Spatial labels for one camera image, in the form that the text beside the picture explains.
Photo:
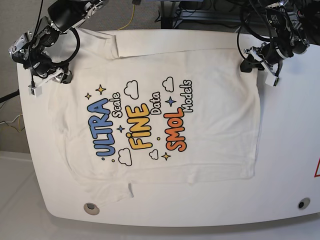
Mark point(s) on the black table grommet right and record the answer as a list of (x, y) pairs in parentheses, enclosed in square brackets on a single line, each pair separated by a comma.
[(304, 203)]

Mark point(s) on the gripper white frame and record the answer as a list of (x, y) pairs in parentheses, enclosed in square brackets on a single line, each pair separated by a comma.
[(261, 58), (60, 74)]

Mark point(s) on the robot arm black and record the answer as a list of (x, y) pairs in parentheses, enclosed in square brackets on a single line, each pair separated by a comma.
[(286, 35), (63, 16)]

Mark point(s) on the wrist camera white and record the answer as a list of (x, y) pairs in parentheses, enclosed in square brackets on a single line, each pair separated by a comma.
[(35, 91), (271, 80)]

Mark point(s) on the white printed T-shirt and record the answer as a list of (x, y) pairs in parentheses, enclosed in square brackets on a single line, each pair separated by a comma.
[(167, 118)]

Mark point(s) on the black aluminium frame rack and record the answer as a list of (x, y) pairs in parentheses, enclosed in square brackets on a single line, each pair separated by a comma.
[(172, 13)]

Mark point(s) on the red triangle sticker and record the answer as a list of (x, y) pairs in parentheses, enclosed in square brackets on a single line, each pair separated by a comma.
[(317, 171)]

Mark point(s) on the grey table grommet left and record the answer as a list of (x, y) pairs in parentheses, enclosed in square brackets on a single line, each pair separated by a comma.
[(91, 209)]

